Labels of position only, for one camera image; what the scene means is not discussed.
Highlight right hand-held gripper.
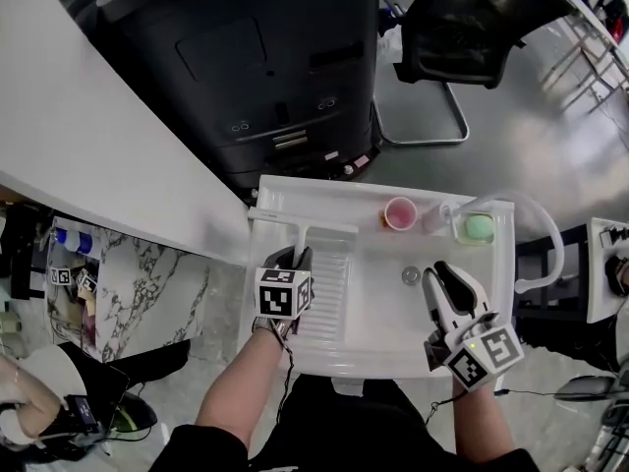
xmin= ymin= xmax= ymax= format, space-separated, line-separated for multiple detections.
xmin=422 ymin=261 xmax=525 ymax=393

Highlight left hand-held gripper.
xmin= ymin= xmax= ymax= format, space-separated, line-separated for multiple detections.
xmin=254 ymin=246 xmax=315 ymax=322

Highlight person's right forearm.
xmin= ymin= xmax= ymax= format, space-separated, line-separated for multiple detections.
xmin=449 ymin=379 xmax=517 ymax=461

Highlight person's left forearm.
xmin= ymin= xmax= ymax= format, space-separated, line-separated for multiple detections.
xmin=194 ymin=320 xmax=296 ymax=461

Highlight white sink basin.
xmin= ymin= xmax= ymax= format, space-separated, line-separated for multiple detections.
xmin=235 ymin=174 xmax=517 ymax=381

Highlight green soap in dish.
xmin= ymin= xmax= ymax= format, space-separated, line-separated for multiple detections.
xmin=454 ymin=211 xmax=494 ymax=245

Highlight clear plastic cup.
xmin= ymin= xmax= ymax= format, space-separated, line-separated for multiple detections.
xmin=417 ymin=203 xmax=451 ymax=235

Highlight black sink stand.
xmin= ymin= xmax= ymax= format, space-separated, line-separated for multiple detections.
xmin=513 ymin=223 xmax=629 ymax=373

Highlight red plastic cup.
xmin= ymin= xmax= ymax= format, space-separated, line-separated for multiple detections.
xmin=377 ymin=196 xmax=419 ymax=233

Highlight marble pattern table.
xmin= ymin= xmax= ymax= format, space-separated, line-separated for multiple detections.
xmin=46 ymin=216 xmax=210 ymax=363

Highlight small white sink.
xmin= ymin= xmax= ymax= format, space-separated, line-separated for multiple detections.
xmin=587 ymin=216 xmax=629 ymax=325

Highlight grey oval floor base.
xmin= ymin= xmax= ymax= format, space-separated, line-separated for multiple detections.
xmin=557 ymin=375 xmax=616 ymax=403

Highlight person's black clothing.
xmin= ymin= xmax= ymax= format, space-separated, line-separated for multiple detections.
xmin=166 ymin=376 xmax=542 ymax=472

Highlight black copier machine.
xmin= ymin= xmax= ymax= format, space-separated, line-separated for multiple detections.
xmin=95 ymin=0 xmax=382 ymax=201

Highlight clear water bottle blue label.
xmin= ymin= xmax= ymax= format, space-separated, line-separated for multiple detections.
xmin=53 ymin=227 xmax=94 ymax=255

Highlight dark oval floor base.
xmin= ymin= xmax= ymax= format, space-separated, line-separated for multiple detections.
xmin=112 ymin=390 xmax=158 ymax=435

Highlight spare hand-held gripper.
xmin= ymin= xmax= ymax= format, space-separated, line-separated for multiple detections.
xmin=48 ymin=263 xmax=99 ymax=294

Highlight black mesh office chair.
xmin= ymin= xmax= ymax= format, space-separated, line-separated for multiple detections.
xmin=372 ymin=0 xmax=579 ymax=147

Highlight long white table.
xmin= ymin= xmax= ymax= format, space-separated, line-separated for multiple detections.
xmin=538 ymin=0 xmax=629 ymax=112

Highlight white faucet hose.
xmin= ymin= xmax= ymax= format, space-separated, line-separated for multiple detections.
xmin=439 ymin=192 xmax=565 ymax=294

